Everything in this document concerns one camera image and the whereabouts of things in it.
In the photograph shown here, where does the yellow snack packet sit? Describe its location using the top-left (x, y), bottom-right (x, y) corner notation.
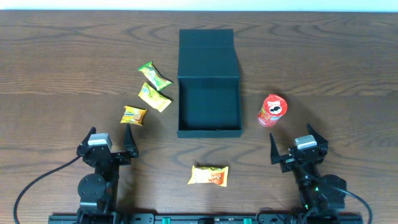
top-left (138, 82), bottom-right (172, 112)

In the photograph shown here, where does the red Pringles can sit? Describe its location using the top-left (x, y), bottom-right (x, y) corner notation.
top-left (257, 94), bottom-right (288, 127)

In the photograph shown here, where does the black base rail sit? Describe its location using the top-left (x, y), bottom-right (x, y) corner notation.
top-left (48, 213), bottom-right (364, 224)

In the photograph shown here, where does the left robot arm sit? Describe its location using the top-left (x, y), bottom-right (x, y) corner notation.
top-left (76, 124), bottom-right (139, 223)

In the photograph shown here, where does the small orange biscuit packet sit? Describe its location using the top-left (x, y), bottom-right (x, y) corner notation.
top-left (120, 106), bottom-right (147, 126)

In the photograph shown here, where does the green snack packet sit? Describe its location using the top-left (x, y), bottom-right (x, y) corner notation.
top-left (138, 61), bottom-right (172, 91)

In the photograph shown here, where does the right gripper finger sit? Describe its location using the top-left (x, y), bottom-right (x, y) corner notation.
top-left (269, 133), bottom-right (280, 161)
top-left (307, 123), bottom-right (328, 146)

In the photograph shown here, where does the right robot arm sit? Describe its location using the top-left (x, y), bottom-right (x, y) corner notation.
top-left (270, 124), bottom-right (347, 223)

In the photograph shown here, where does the orange cracker packet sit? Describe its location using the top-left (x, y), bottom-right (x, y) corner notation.
top-left (188, 166), bottom-right (229, 187)

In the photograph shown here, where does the dark green open box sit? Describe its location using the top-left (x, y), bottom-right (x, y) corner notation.
top-left (177, 29), bottom-right (243, 138)

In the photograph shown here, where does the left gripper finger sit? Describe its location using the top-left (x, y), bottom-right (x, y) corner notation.
top-left (123, 124), bottom-right (137, 152)
top-left (80, 127), bottom-right (96, 146)

